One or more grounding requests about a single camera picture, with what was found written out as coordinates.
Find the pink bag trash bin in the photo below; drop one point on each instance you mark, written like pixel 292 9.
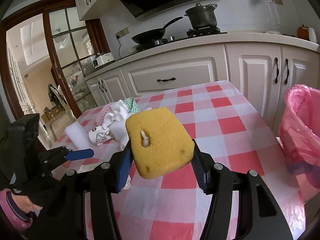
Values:
pixel 299 134

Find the black frying pan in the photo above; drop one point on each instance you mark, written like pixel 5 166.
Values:
pixel 148 37

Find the red teapot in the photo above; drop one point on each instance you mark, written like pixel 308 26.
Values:
pixel 303 33

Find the white small jar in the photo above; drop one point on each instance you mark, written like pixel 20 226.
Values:
pixel 312 35

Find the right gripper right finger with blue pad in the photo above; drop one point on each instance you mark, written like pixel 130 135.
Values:
pixel 202 164

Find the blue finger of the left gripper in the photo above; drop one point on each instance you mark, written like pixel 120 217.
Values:
pixel 79 154

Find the red white checkered tablecloth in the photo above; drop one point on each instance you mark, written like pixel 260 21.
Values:
pixel 226 126

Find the gas stove top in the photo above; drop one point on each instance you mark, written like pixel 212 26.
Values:
pixel 191 33

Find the white lower cabinets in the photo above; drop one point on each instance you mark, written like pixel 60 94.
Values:
pixel 261 66

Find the yellow sponge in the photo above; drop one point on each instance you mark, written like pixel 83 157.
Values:
pixel 159 142

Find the black stock pot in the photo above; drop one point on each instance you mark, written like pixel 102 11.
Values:
pixel 202 16

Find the white paper towel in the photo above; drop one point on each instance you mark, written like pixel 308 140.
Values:
pixel 114 120

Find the crumpled paper cup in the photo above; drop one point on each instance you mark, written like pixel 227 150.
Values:
pixel 100 135

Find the person left hand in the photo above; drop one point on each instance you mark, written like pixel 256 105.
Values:
pixel 25 204

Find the white small appliance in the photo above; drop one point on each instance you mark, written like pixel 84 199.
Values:
pixel 102 59

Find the green white striped cloth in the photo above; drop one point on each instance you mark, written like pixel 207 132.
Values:
pixel 131 104

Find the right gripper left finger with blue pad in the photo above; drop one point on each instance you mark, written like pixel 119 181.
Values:
pixel 124 162

